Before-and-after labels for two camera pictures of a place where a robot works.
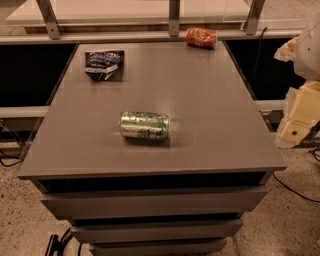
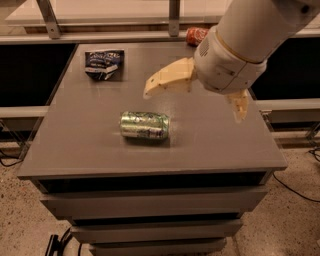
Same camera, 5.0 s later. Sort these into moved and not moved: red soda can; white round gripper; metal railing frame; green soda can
Moved: white round gripper
Not moved: green soda can; red soda can; metal railing frame
